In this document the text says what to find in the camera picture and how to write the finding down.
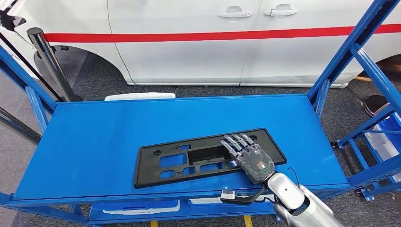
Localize dark metal bar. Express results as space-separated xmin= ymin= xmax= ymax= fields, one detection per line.
xmin=0 ymin=106 xmax=42 ymax=145

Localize white flat panel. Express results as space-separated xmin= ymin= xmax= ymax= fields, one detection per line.
xmin=104 ymin=92 xmax=176 ymax=102

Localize black stanchion post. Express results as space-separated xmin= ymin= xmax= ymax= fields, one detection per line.
xmin=26 ymin=27 xmax=84 ymax=103

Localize white plastic bin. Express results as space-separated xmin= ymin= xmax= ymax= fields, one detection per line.
xmin=364 ymin=123 xmax=401 ymax=183

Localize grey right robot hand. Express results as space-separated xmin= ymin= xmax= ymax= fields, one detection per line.
xmin=219 ymin=132 xmax=277 ymax=186

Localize black round stanchion base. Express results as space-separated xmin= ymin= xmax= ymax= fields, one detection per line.
xmin=363 ymin=94 xmax=391 ymax=117

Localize white car with red stripe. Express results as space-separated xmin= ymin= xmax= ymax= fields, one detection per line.
xmin=0 ymin=0 xmax=401 ymax=89

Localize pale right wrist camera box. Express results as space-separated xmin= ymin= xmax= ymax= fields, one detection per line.
xmin=219 ymin=190 xmax=264 ymax=207

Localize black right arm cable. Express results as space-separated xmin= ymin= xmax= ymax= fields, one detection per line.
xmin=287 ymin=166 xmax=302 ymax=189

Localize black plastic plate frame part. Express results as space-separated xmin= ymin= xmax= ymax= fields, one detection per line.
xmin=133 ymin=127 xmax=288 ymax=190

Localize blue steel shelf rack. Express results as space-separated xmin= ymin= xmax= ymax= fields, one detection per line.
xmin=0 ymin=0 xmax=401 ymax=227
xmin=330 ymin=103 xmax=401 ymax=202

